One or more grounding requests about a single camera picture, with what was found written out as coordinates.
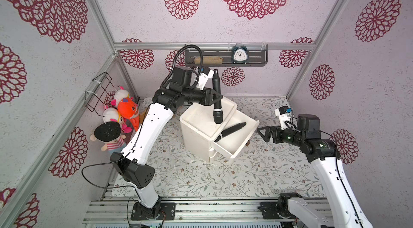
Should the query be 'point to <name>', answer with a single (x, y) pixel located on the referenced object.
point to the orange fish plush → (128, 109)
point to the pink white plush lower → (112, 115)
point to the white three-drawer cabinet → (199, 131)
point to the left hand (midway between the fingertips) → (218, 97)
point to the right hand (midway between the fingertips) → (265, 127)
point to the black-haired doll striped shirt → (109, 132)
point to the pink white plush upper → (121, 94)
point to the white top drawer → (232, 144)
